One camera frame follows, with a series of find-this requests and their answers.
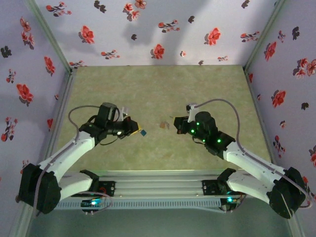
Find left controller board green light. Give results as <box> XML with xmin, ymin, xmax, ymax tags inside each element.
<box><xmin>80</xmin><ymin>197</ymin><xmax>105</xmax><ymax>214</ymax></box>

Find controller board green light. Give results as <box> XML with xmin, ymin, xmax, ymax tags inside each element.
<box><xmin>80</xmin><ymin>197</ymin><xmax>105</xmax><ymax>214</ymax></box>
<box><xmin>220</xmin><ymin>196</ymin><xmax>241</xmax><ymax>213</ymax></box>

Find right controller board green light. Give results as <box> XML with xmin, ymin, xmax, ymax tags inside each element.
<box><xmin>220</xmin><ymin>196</ymin><xmax>241</xmax><ymax>213</ymax></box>

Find short black left gripper cable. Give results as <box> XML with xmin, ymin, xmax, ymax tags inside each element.
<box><xmin>99</xmin><ymin>136</ymin><xmax>119</xmax><ymax>146</ymax></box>

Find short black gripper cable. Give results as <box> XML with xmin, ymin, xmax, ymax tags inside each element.
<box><xmin>192</xmin><ymin>137</ymin><xmax>208</xmax><ymax>150</ymax></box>
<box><xmin>99</xmin><ymin>136</ymin><xmax>119</xmax><ymax>146</ymax></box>

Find short black right gripper cable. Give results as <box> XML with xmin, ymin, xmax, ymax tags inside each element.
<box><xmin>192</xmin><ymin>137</ymin><xmax>208</xmax><ymax>150</ymax></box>

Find lavender right arm cable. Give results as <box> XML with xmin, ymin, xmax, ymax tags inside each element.
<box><xmin>197</xmin><ymin>98</ymin><xmax>313</xmax><ymax>214</ymax></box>

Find lavender arm cable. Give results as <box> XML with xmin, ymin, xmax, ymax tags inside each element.
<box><xmin>36</xmin><ymin>105</ymin><xmax>113</xmax><ymax>217</ymax></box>
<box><xmin>197</xmin><ymin>98</ymin><xmax>313</xmax><ymax>214</ymax></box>

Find lavender left arm cable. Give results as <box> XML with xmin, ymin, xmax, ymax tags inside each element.
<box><xmin>36</xmin><ymin>105</ymin><xmax>113</xmax><ymax>217</ymax></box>

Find aluminium side rail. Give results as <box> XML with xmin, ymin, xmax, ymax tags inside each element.
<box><xmin>46</xmin><ymin>68</ymin><xmax>79</xmax><ymax>158</ymax></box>
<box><xmin>243</xmin><ymin>66</ymin><xmax>278</xmax><ymax>171</ymax></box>

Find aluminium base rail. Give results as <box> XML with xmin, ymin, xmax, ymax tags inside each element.
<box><xmin>23</xmin><ymin>169</ymin><xmax>294</xmax><ymax>198</ymax></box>

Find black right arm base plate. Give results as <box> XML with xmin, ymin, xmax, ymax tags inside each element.
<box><xmin>201</xmin><ymin>179</ymin><xmax>247</xmax><ymax>197</ymax></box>

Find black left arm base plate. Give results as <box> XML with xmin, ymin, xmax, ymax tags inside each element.
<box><xmin>71</xmin><ymin>181</ymin><xmax>116</xmax><ymax>198</ymax></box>

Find grey slotted cable duct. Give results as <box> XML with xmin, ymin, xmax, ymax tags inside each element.
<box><xmin>33</xmin><ymin>198</ymin><xmax>222</xmax><ymax>211</ymax></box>

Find aluminium frame post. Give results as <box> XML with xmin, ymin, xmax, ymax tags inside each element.
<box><xmin>23</xmin><ymin>0</ymin><xmax>78</xmax><ymax>75</ymax></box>
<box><xmin>7</xmin><ymin>204</ymin><xmax>34</xmax><ymax>237</ymax></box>
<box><xmin>287</xmin><ymin>217</ymin><xmax>306</xmax><ymax>237</ymax></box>
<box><xmin>243</xmin><ymin>0</ymin><xmax>289</xmax><ymax>74</ymax></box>

